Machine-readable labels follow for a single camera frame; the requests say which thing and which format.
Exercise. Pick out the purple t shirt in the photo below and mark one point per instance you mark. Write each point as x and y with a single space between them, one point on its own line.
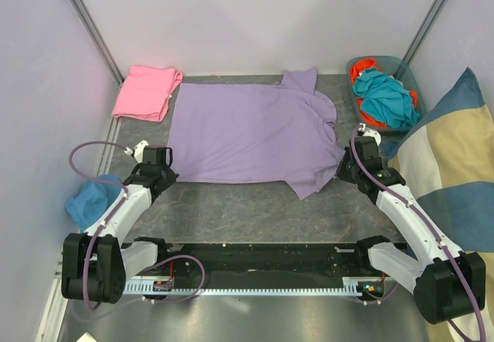
256 133

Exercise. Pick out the light blue cable duct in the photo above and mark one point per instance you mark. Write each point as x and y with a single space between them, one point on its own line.
148 287

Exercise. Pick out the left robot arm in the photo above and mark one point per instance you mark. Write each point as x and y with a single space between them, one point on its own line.
95 265

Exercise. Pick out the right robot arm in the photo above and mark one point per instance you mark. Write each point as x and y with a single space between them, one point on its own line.
445 281

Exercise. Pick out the left aluminium frame post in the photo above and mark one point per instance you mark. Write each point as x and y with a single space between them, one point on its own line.
94 33

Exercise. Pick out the right aluminium frame post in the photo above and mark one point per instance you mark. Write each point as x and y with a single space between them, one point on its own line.
424 28

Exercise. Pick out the orange t shirt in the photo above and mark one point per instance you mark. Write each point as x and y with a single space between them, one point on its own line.
364 64

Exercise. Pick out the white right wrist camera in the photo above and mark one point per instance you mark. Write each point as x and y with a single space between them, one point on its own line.
364 131

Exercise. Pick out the folded pink t shirt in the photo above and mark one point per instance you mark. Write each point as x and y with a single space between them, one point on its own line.
146 92

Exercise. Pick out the teal laundry basket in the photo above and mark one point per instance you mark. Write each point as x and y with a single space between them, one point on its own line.
385 93

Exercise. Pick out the blue beige checked pillow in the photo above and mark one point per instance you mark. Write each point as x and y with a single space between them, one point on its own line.
447 161

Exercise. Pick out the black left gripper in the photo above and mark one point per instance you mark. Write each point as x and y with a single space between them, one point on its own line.
171 177

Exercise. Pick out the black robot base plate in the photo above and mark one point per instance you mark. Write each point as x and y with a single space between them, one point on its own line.
261 265

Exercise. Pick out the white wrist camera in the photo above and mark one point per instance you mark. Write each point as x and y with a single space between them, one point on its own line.
137 152
364 131

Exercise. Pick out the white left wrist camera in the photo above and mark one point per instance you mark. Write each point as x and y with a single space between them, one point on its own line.
137 152

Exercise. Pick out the aluminium frame post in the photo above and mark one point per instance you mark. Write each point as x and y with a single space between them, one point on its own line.
94 33
424 28

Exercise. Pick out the blue bucket hat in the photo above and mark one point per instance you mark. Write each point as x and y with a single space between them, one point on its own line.
94 198

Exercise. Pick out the teal t shirt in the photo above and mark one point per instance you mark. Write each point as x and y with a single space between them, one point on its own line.
390 95

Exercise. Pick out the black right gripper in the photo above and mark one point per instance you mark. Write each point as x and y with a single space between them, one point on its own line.
341 171

